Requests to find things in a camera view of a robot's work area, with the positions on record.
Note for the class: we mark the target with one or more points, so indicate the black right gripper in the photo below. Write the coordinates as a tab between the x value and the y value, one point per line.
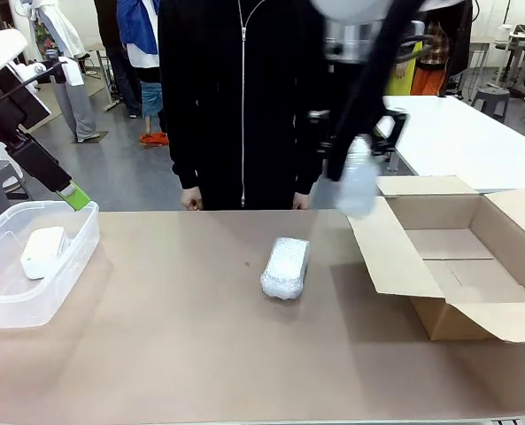
344	84

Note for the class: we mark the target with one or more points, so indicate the bubble-wrapped white clock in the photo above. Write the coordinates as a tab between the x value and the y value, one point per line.
357	186
285	268

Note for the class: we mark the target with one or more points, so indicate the white unwrapped clock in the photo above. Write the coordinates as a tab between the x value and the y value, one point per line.
43	252

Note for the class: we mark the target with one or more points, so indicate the person's right forearm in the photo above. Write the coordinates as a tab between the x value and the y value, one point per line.
184	146

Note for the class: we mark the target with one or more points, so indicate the person's left forearm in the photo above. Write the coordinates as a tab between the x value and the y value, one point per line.
308	164

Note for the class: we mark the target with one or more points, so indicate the person's left hand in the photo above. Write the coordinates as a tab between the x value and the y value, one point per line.
300	201

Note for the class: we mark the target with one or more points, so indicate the person's right hand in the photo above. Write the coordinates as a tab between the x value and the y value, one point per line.
192	199

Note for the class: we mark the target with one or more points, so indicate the bystander in yellow trousers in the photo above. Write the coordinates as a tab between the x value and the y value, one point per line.
401	75

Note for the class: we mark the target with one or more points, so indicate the figure with white coat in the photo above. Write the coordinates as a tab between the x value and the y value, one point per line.
74	106

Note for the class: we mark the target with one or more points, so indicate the bystander in plaid shirt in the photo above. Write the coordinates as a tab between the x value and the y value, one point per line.
430	66

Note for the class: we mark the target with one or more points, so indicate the white table behind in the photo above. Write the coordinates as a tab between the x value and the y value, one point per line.
457	141

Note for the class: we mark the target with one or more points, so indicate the person in black zip hoodie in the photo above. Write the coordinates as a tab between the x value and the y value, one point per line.
244	88

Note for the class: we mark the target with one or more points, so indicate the bystander in dark clothes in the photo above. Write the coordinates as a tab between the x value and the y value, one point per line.
120	66

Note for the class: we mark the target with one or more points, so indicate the grey plastic stool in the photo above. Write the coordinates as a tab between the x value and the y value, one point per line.
491	99

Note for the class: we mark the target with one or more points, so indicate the clear plastic container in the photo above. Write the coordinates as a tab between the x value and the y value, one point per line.
5	301

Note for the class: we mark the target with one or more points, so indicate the bystander in blue jacket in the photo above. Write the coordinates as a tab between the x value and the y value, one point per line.
142	40

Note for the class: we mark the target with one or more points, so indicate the white back desk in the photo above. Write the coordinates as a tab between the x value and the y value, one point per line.
523	57

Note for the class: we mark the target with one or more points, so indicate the open cardboard box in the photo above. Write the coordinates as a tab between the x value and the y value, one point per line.
457	283

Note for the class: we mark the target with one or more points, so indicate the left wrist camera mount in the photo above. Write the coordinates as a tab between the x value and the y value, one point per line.
5	102

